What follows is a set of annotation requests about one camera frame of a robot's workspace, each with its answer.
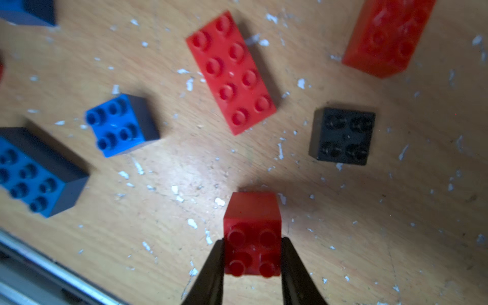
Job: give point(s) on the long blue lego brick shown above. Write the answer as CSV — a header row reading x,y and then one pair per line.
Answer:
x,y
34,173
29,12

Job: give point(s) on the small red lego brick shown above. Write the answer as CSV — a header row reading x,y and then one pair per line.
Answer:
x,y
252,235

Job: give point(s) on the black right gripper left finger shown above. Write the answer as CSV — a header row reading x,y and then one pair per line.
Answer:
x,y
208,288

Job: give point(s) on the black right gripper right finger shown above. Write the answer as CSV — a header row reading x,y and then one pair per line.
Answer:
x,y
297,286

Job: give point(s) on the aluminium front rail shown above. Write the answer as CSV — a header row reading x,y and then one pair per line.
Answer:
x,y
30,277

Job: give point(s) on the long blue lego brick near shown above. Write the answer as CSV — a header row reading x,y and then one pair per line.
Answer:
x,y
34,173

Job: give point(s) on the long blue lego brick far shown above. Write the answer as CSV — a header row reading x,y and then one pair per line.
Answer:
x,y
29,12

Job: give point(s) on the black small lego brick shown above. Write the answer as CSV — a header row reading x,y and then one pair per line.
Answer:
x,y
341,136

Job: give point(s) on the long red lego brick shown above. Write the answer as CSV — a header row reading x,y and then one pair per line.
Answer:
x,y
231,73
386,35

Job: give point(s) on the small blue lego brick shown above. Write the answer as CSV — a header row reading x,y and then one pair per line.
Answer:
x,y
122,124

